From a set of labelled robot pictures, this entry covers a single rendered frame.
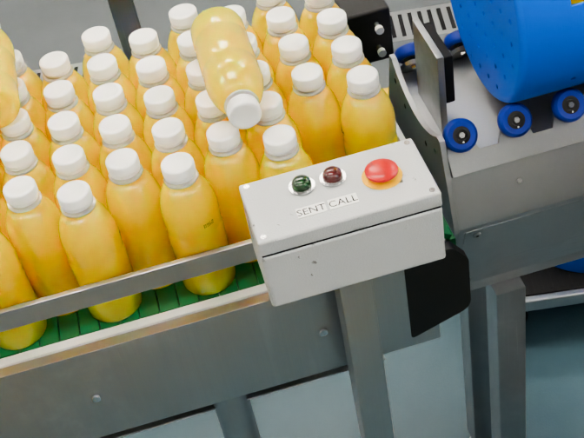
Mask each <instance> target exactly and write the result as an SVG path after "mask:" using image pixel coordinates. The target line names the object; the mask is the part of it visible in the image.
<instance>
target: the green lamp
mask: <svg viewBox="0 0 584 438"><path fill-rule="evenodd" d="M311 185H312V182H311V180H310V178H309V177H308V176H306V175H298V176H295V177H294V178H293V179H292V182H291V186H292V189H293V190H294V191H298V192H303V191H306V190H308V189H309V188H310V187H311Z"/></svg>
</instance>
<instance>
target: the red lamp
mask: <svg viewBox="0 0 584 438"><path fill-rule="evenodd" d="M322 178H323V180H324V181H325V182H326V183H337V182H339V181H340V180H341V179H342V170H341V169H340V168H339V167H336V166H329V167H327V168H326V169H325V170H324V171H323V172H322Z"/></svg>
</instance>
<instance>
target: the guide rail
mask: <svg viewBox="0 0 584 438"><path fill-rule="evenodd" d="M254 260H257V258H256V253H255V251H254V247H253V243H252V240H251V239H248V240H244V241H241V242H236V243H232V244H230V245H226V246H223V247H220V248H217V249H211V250H208V251H204V252H202V253H198V254H195V255H190V256H186V257H184V258H180V259H176V260H174V261H170V262H165V263H162V264H158V265H156V266H152V267H148V268H146V269H140V270H137V271H134V272H130V273H128V274H124V275H119V276H115V277H112V278H109V279H106V280H102V281H100V282H94V283H91V284H88V285H84V286H81V287H78V288H74V289H69V290H66V291H63V292H60V293H56V294H54V295H47V296H45V297H41V298H38V299H35V300H32V301H28V302H23V303H20V304H17V305H13V306H10V307H7V308H4V309H0V332H3V331H5V330H9V329H14V328H18V327H21V326H24V325H27V324H31V323H33V322H39V321H42V320H45V319H49V318H51V317H55V316H58V315H63V314H67V313H70V312H73V311H77V310H79V309H85V308H88V307H91V306H95V305H97V304H101V303H104V302H109V301H113V300H115V299H119V298H122V297H125V296H129V295H134V294H137V293H141V292H143V291H147V290H150V289H155V288H159V287H162V286H165V285H168V284H171V283H174V282H180V281H183V280H186V279H189V278H193V277H196V276H199V275H205V274H208V273H211V272H214V271H217V270H220V269H226V268H229V267H232V266H236V265H238V264H242V263H245V262H251V261H254Z"/></svg>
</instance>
